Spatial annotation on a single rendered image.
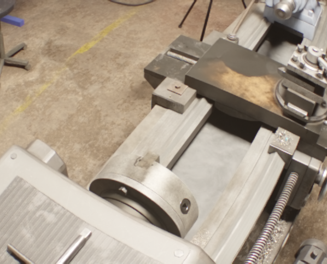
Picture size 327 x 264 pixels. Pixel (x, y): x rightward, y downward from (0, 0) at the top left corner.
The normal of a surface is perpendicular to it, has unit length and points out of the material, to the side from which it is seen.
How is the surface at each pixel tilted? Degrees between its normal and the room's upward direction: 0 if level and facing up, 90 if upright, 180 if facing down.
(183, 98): 0
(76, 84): 0
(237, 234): 36
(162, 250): 0
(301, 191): 90
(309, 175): 90
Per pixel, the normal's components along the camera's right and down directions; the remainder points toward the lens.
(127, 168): -0.19, -0.77
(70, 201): 0.06, -0.69
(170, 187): 0.51, -0.40
